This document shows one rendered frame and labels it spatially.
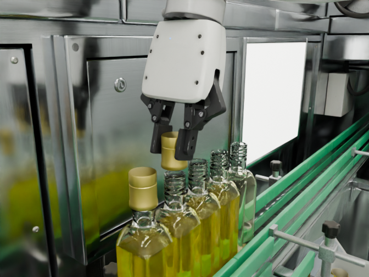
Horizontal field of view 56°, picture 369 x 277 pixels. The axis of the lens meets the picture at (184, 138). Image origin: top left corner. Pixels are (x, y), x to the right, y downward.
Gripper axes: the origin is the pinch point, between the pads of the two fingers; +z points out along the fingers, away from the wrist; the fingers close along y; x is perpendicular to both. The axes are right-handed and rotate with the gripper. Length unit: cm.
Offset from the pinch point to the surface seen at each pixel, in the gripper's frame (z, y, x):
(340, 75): -30, -13, 116
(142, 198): 6.8, 1.2, -5.4
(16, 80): -4.5, -15.8, -13.6
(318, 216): 17, 4, 58
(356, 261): 15.8, 19.2, 29.3
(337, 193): 12, 4, 75
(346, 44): -39, -9, 102
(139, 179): 4.5, 0.9, -6.2
